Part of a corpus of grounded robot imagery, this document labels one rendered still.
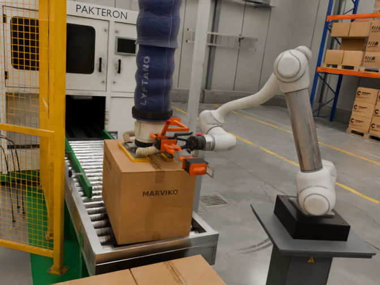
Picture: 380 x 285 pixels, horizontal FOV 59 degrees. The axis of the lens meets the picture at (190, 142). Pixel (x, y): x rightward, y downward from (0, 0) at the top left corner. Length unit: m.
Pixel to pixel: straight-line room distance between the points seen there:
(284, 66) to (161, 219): 0.98
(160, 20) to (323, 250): 1.37
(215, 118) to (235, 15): 10.46
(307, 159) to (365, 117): 8.05
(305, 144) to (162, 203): 0.78
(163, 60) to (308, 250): 1.18
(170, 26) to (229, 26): 10.35
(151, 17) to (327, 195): 1.19
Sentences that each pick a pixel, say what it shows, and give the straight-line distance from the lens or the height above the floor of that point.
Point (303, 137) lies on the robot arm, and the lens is 1.59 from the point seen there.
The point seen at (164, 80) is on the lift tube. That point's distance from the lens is 1.85.
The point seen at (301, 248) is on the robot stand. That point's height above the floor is 0.75.
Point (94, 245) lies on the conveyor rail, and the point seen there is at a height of 0.59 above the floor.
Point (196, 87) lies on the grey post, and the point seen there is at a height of 1.12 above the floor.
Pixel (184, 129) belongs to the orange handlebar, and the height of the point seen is 1.13.
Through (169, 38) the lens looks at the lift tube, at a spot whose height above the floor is 1.64.
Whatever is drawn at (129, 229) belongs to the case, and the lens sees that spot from 1.82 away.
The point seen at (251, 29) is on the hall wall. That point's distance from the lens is 12.65.
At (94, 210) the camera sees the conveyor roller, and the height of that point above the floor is 0.54.
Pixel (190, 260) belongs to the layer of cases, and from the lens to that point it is 1.87.
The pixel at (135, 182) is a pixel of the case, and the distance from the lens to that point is 1.71.
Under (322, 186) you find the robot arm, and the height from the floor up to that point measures 1.08.
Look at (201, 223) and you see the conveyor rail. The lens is 2.12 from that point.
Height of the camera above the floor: 1.58
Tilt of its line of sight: 15 degrees down
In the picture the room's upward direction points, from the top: 6 degrees clockwise
